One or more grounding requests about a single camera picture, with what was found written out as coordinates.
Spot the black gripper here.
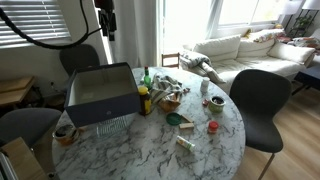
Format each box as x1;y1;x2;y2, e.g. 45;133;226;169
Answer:
94;0;117;41

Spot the dark blue cardboard box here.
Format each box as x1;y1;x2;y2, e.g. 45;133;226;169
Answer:
64;62;141;127

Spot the clear plastic box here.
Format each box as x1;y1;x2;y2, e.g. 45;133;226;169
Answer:
96;114;135;137

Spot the white curtain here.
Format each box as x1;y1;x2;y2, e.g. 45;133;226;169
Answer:
110;0;162;68

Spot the grey chair behind table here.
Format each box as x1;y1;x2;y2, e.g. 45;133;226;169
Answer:
59;44;100;76

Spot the green glass bottle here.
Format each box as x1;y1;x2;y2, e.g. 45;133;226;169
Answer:
144;66;152;90

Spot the wooden chair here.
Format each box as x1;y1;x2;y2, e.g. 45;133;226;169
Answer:
161;53;180;68

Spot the brown jar yellow lid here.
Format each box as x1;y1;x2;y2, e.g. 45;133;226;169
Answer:
138;86;151;115

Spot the folded grey blanket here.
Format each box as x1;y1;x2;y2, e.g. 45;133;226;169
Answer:
179;50;225;84

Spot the white pill bottle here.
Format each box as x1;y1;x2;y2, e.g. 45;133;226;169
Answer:
200;77;210;93

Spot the wooden side shelf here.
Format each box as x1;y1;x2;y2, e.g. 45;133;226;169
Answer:
0;76;35;106

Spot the green round lid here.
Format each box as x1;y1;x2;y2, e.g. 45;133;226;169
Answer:
166;113;181;125

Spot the white sofa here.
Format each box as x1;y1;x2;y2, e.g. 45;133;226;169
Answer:
180;35;315;93

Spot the grey chair left front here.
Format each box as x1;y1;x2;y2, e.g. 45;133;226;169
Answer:
0;108;62;147

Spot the small wooden block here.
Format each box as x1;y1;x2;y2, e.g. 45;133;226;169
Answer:
179;123;194;129

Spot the green tin can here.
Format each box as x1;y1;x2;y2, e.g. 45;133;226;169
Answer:
208;96;225;113

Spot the white green tube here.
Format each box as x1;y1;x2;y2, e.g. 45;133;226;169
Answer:
176;136;195;152

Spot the small red capped jar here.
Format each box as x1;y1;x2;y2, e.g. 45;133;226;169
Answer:
208;121;219;134

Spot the dark grey dining chair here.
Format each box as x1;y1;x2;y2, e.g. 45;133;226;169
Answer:
229;69;291;180

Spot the black coffee table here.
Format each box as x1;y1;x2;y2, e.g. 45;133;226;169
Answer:
292;65;320;95

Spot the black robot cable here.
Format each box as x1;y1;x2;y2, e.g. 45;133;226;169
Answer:
0;0;103;51

